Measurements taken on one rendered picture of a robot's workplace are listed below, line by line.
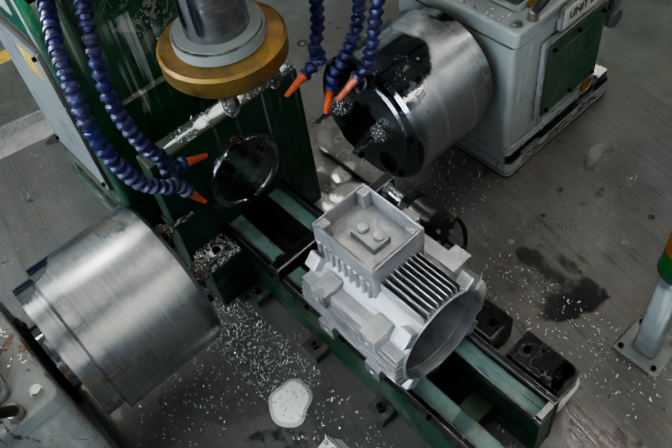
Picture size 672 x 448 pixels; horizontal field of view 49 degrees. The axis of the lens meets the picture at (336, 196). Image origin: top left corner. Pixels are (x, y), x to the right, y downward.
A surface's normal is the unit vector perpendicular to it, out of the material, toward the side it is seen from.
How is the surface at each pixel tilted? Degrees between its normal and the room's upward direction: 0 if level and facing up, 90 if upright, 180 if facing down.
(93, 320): 36
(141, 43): 90
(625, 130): 0
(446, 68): 43
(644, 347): 90
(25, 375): 0
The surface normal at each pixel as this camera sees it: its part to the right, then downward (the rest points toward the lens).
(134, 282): 0.26, -0.26
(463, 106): 0.63, 0.36
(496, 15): -0.11, -0.63
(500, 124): -0.73, 0.58
